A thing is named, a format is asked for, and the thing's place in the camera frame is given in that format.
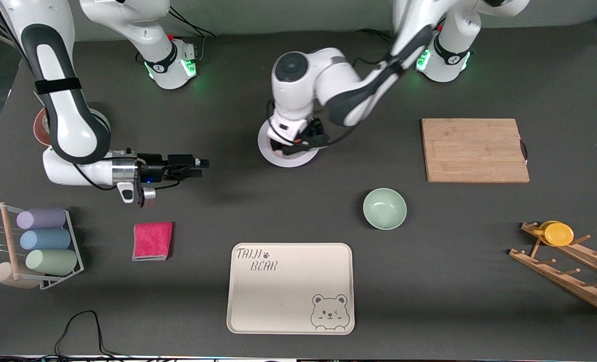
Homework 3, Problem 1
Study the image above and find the white round plate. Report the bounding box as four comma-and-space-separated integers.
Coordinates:
257, 118, 319, 168

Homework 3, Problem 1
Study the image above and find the pink folded cloth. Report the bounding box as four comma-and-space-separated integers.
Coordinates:
132, 222, 174, 261

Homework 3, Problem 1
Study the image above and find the green bowl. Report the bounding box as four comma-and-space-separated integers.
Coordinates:
363, 188, 408, 230

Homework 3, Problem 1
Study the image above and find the pink bowl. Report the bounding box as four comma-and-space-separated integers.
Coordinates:
33, 107, 54, 147

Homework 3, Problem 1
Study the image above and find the purple cup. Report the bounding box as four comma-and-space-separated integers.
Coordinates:
16, 207, 67, 230

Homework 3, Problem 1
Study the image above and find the blue cup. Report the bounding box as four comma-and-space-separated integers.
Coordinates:
20, 229, 72, 251

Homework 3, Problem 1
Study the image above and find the green cup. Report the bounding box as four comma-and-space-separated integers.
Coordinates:
25, 249, 78, 276

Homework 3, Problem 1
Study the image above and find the wooden cutting board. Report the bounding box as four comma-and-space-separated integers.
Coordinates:
421, 118, 530, 184

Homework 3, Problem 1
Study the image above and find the beige bear print tray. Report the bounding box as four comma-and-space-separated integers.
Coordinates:
227, 243, 355, 335

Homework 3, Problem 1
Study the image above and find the beige cup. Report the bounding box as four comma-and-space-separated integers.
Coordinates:
0, 261, 40, 290

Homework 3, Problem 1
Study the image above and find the yellow cup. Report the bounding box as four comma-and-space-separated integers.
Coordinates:
544, 223, 574, 247

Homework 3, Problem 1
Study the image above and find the wooden dish rack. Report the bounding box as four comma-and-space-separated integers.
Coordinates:
509, 221, 597, 317

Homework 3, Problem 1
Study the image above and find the black left arm wrist cable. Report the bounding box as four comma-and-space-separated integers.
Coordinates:
266, 98, 360, 150

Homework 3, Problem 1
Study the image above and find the black arm wrist cable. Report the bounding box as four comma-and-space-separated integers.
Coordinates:
266, 98, 360, 150
72, 158, 181, 208

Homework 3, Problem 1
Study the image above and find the black right arm wrist cable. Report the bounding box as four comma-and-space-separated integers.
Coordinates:
72, 158, 181, 208

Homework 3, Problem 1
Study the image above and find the black left arm base cable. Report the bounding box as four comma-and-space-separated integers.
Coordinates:
355, 28, 400, 66

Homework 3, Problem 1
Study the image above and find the black arm base cable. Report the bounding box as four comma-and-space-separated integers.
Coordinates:
167, 8, 216, 63
355, 28, 400, 66

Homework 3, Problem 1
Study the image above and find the black right arm base cable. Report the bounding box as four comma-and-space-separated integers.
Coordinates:
167, 8, 216, 63

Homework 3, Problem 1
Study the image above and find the black looped cable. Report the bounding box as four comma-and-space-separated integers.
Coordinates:
55, 310, 128, 358

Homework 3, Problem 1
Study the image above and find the white wire cup rack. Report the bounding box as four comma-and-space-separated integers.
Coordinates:
0, 202, 84, 291

